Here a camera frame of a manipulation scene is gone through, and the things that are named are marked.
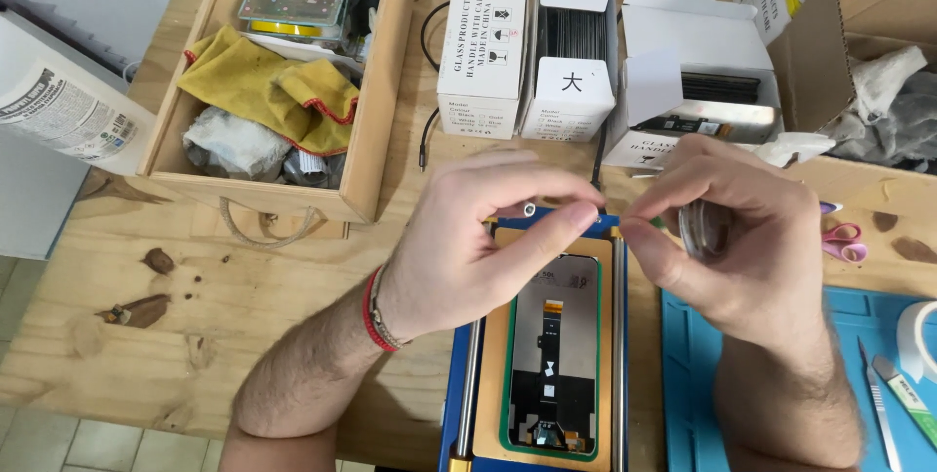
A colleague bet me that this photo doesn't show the black cable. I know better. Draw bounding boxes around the black cable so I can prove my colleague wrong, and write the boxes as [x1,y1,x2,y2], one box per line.
[419,0,453,172]

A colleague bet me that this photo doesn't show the red cord bracelet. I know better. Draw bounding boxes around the red cord bracelet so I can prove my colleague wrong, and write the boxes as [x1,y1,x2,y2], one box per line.
[362,266,400,353]

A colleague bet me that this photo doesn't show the brown carton with rags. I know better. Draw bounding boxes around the brown carton with rags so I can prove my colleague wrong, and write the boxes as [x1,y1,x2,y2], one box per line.
[766,0,937,174]

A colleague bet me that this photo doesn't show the steel guide rod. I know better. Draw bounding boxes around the steel guide rod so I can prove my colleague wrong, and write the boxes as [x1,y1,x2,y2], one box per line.
[454,317,484,460]
[611,232,628,472]

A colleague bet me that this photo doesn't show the green label scraper tool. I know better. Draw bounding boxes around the green label scraper tool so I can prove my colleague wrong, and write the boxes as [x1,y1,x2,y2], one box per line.
[871,355,937,452]

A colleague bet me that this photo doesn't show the white tape roll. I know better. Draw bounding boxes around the white tape roll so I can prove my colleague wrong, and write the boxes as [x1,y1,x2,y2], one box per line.
[896,301,937,385]

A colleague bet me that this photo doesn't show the open white box of glass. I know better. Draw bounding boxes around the open white box of glass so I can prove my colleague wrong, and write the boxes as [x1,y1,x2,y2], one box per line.
[520,0,620,144]

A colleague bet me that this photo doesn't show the blue screen alignment jig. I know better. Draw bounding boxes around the blue screen alignment jig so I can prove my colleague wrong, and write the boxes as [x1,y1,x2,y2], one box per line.
[439,207,631,472]

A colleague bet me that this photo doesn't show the green screen frame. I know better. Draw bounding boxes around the green screen frame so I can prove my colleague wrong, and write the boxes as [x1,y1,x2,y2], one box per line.
[499,256,603,463]

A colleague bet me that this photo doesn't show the person's left hand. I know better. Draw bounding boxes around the person's left hand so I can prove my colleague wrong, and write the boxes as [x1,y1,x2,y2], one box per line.
[377,149,609,345]

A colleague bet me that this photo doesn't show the person's right hand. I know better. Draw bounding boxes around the person's right hand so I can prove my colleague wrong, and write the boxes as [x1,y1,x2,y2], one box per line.
[618,134,837,346]

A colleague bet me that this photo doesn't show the white printed paper package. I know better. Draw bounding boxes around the white printed paper package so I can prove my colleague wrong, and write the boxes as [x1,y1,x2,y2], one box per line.
[0,14,157,178]

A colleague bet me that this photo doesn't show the tan mould plate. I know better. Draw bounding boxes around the tan mould plate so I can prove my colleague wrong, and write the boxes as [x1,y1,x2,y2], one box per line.
[472,226,614,472]

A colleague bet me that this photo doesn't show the braided beige bracelet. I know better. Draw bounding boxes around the braided beige bracelet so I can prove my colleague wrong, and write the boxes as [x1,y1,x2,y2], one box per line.
[370,267,409,350]

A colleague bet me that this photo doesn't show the clear plastic wire spool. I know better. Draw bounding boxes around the clear plastic wire spool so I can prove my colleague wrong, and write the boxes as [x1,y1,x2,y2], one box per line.
[678,199,733,262]

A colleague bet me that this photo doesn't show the steel scalpel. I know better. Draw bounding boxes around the steel scalpel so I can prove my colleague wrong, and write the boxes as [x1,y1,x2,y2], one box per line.
[856,336,903,472]

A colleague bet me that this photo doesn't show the white crumpled tissue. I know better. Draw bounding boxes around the white crumpled tissue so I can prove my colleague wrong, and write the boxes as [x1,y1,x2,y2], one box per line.
[754,131,837,168]

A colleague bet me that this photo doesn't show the blue silicone work mat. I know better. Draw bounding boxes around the blue silicone work mat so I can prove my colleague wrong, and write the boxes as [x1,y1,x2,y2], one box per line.
[661,285,937,472]

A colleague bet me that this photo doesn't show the closed white cardboard box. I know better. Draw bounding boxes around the closed white cardboard box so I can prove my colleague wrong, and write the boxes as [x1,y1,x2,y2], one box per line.
[437,0,530,141]

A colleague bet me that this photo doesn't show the phone display panel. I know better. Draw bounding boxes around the phone display panel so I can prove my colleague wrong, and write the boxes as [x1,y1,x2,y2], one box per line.
[508,254,600,455]

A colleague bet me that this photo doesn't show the yellow cloth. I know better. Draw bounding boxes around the yellow cloth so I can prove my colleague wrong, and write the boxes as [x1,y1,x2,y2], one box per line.
[177,24,360,157]

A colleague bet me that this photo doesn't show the wooden crate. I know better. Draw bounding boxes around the wooden crate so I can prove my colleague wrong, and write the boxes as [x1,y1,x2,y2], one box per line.
[137,0,411,225]

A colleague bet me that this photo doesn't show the rope handle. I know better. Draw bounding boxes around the rope handle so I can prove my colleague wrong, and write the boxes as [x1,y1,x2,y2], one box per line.
[218,197,317,249]

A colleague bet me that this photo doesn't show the grey crumpled rag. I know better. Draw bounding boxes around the grey crumpled rag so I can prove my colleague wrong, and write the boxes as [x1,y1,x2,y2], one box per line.
[182,105,295,182]

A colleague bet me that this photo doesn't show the pink scissors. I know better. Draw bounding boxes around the pink scissors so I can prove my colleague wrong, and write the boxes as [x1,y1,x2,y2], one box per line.
[820,222,869,264]

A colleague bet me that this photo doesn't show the wide open white box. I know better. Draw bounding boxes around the wide open white box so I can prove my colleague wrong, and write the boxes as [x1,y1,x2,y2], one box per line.
[602,0,786,170]

